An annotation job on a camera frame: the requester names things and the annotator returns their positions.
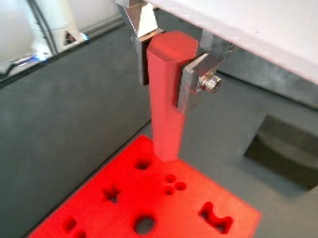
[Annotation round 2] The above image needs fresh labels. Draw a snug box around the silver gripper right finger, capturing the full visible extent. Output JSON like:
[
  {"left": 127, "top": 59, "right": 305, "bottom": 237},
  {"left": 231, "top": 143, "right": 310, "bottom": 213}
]
[{"left": 177, "top": 30, "right": 235, "bottom": 112}]

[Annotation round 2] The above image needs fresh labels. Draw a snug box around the black curved holder stand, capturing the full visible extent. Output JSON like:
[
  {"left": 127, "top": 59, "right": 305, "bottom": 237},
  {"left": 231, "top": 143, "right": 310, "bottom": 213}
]
[{"left": 245, "top": 115, "right": 318, "bottom": 190}]

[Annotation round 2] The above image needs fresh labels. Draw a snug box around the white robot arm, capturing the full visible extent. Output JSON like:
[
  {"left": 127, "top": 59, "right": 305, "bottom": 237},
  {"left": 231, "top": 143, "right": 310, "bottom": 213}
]
[{"left": 0, "top": 0, "right": 235, "bottom": 111}]

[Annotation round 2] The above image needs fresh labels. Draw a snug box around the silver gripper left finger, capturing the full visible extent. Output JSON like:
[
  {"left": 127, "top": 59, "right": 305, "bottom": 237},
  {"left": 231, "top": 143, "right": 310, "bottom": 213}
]
[{"left": 115, "top": 0, "right": 163, "bottom": 86}]

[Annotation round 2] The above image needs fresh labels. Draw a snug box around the red hexagonal peg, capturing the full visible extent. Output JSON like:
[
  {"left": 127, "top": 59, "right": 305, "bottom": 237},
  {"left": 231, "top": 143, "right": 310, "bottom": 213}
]
[{"left": 147, "top": 31, "right": 198, "bottom": 162}]

